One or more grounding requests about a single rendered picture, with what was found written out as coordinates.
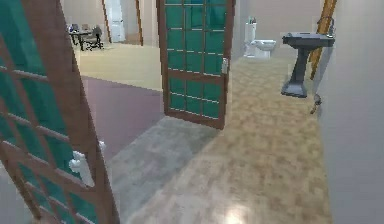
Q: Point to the black desk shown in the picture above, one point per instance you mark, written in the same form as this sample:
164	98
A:
80	35

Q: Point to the brown door with green panes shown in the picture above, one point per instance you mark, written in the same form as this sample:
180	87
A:
195	50
50	83

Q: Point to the dark grey pedestal sink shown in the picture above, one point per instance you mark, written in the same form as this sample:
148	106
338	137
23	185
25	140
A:
301	60

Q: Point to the black office chair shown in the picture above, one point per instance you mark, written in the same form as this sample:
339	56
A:
96	36

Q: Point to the white room door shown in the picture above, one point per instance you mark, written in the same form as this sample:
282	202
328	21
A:
115	20

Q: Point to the white toilet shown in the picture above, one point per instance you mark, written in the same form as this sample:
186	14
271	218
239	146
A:
261	45

